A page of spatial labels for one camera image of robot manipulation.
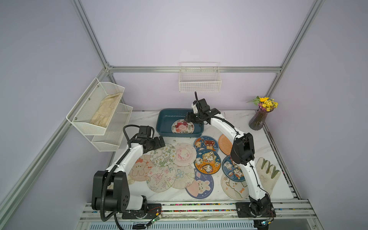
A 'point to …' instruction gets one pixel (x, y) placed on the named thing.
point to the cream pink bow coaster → (160, 178)
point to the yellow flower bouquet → (266, 104)
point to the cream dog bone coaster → (235, 189)
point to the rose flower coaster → (181, 126)
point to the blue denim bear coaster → (205, 142)
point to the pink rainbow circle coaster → (184, 154)
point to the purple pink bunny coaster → (202, 187)
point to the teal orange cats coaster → (207, 161)
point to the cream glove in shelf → (104, 109)
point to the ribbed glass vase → (257, 122)
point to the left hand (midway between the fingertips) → (157, 146)
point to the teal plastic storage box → (165, 117)
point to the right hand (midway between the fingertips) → (183, 120)
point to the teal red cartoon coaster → (231, 170)
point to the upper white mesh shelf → (93, 112)
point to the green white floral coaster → (164, 155)
